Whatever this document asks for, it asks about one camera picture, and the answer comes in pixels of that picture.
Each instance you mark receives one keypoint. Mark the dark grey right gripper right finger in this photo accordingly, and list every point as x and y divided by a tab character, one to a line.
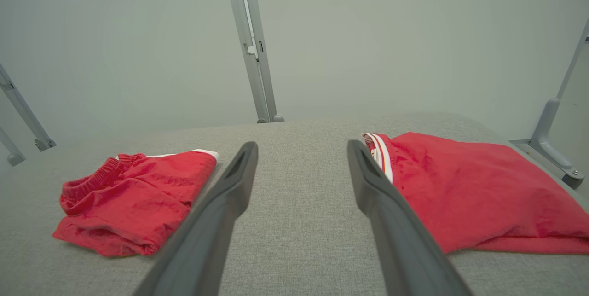
400	250

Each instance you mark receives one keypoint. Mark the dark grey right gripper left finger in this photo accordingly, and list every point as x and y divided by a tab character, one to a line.
207	240

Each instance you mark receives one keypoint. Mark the red shorts with white stripes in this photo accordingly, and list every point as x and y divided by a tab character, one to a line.
129	199

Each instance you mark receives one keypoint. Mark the red jersey with white trim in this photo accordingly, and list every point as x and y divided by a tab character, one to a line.
483	190

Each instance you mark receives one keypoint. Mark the grey right frame bracket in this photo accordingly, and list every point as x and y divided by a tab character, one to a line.
547	135

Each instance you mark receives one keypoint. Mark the grey metal partition post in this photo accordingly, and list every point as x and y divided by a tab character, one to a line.
23	112
253	47
11	153

